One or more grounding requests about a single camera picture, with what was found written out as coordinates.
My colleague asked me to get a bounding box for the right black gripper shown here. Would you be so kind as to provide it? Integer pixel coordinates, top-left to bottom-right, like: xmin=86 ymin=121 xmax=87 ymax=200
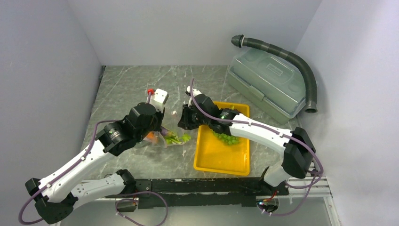
xmin=178 ymin=104 xmax=210 ymax=130

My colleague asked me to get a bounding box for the red pepper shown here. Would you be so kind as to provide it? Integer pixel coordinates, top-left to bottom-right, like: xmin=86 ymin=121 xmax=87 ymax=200
xmin=145 ymin=131 xmax=160 ymax=145

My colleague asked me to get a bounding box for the celery stalk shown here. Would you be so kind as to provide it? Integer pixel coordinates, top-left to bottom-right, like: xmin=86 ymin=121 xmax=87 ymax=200
xmin=163 ymin=131 xmax=192 ymax=145

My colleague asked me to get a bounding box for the clear pink zip top bag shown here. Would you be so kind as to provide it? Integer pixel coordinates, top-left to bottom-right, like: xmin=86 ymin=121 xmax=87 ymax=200
xmin=140 ymin=110 xmax=192 ymax=148

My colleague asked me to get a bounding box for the green grapes bunch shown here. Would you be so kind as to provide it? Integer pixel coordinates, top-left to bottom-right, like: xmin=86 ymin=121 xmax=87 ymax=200
xmin=213 ymin=132 xmax=239 ymax=145

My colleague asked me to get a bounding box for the purple eggplant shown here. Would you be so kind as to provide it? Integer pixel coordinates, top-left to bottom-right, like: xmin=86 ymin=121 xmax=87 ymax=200
xmin=160 ymin=129 xmax=174 ymax=137

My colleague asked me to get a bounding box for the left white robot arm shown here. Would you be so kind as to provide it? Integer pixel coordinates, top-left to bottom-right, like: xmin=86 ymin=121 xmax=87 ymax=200
xmin=18 ymin=101 xmax=165 ymax=225

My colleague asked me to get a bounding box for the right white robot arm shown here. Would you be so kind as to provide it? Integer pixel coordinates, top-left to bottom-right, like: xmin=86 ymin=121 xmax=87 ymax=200
xmin=177 ymin=94 xmax=315 ymax=195

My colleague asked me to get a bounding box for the yellow plastic tray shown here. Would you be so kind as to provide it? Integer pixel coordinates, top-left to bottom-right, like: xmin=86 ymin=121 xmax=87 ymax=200
xmin=193 ymin=100 xmax=251 ymax=177

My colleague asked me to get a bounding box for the clear lidded storage box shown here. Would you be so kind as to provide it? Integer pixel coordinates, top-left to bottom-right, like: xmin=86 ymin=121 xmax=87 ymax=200
xmin=227 ymin=48 xmax=305 ymax=124

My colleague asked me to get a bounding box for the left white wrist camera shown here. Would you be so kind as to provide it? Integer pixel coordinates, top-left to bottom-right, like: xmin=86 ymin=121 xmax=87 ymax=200
xmin=146 ymin=89 xmax=169 ymax=113

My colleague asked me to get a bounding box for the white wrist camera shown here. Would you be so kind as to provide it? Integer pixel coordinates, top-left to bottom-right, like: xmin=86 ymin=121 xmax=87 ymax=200
xmin=146 ymin=89 xmax=169 ymax=113
xmin=185 ymin=86 xmax=202 ymax=106

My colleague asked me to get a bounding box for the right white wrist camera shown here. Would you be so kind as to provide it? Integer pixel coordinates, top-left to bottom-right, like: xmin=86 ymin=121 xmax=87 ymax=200
xmin=185 ymin=86 xmax=202 ymax=106

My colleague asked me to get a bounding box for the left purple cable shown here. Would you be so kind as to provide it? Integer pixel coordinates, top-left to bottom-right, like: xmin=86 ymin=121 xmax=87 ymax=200
xmin=18 ymin=90 xmax=155 ymax=225

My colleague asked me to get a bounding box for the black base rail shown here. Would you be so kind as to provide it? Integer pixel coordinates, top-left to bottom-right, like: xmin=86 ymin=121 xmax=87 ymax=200
xmin=136 ymin=177 xmax=289 ymax=209

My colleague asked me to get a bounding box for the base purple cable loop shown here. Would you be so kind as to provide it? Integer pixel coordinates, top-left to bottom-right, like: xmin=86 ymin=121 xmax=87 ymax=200
xmin=114 ymin=191 xmax=169 ymax=226

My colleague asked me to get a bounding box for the grey corrugated hose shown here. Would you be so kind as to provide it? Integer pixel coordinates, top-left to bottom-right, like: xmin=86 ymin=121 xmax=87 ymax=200
xmin=231 ymin=34 xmax=319 ymax=114

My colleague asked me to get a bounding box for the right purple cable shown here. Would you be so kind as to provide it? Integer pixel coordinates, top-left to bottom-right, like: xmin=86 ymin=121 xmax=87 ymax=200
xmin=189 ymin=78 xmax=325 ymax=217

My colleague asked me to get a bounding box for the aluminium frame rail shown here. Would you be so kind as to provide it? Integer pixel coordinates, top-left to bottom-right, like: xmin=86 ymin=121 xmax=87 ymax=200
xmin=280 ymin=118 xmax=331 ymax=200

